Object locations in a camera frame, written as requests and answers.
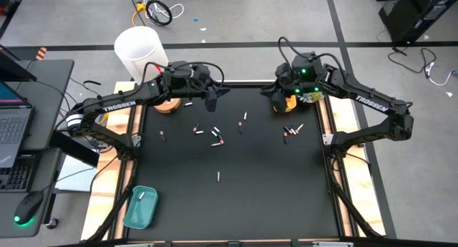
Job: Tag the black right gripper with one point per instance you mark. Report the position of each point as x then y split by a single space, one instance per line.
286 78

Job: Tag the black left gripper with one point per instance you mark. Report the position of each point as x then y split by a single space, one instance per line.
182 80

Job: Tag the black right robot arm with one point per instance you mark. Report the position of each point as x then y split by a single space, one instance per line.
358 96

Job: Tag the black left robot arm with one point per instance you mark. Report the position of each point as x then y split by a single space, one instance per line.
107 109

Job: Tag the yellow plastic bin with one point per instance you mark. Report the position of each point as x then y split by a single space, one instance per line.
291 105

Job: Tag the potted succulent plant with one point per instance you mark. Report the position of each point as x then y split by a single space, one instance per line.
313 96

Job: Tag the white shade wooden base lamp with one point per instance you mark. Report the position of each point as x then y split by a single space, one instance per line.
137 50

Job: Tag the light wooden table board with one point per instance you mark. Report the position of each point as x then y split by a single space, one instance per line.
98 207
361 189

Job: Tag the teal plastic bin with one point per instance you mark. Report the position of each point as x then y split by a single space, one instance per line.
137 214

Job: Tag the black computer tower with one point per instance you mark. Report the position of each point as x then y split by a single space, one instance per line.
411 10

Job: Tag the black side desk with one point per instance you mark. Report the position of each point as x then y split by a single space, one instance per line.
50 96

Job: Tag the orange black striped tape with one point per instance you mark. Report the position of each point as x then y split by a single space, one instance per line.
41 53

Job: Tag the grey laptop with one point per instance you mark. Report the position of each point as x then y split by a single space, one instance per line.
14 129

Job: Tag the black monitor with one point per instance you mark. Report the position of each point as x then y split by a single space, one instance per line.
10 69

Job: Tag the black desk caster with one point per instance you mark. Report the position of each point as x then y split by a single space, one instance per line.
52 223

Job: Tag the black keyboard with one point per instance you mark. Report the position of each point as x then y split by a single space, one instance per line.
14 177

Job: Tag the black computer mouse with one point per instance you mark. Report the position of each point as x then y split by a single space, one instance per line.
26 205

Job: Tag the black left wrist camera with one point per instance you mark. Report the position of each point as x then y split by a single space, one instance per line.
211 102

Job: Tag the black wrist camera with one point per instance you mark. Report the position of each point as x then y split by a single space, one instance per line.
211 102
280 104

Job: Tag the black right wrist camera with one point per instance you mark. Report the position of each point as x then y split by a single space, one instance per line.
280 104

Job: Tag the black diagonal frame strut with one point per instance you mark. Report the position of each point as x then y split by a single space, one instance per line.
111 211
349 204

